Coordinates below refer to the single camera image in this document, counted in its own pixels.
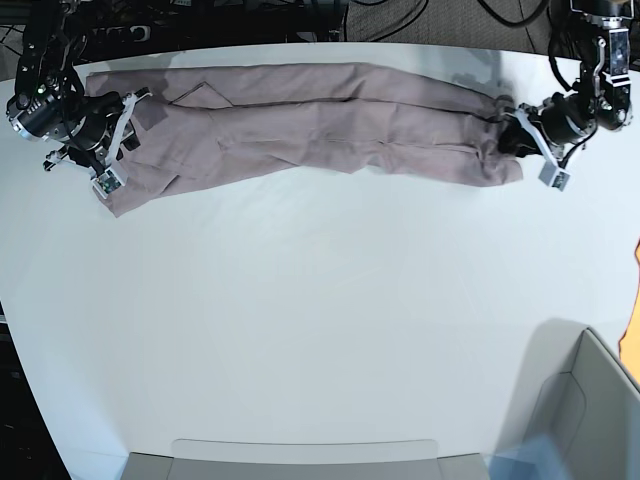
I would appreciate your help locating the mauve T-shirt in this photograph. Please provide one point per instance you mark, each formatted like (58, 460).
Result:
(202, 128)

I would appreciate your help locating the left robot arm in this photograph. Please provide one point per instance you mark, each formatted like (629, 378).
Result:
(600, 97)

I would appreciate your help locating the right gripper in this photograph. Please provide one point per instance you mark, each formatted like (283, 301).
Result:
(91, 121)

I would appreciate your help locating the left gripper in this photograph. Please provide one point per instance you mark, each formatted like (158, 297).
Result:
(561, 119)

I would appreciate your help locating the blue translucent object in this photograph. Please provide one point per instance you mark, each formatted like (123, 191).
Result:
(525, 457)

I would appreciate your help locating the grey plastic bin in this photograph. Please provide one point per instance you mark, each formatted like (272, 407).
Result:
(585, 423)

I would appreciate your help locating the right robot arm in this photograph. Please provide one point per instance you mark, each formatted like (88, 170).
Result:
(50, 101)

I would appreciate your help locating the orange object at edge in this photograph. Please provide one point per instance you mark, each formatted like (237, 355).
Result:
(628, 344)

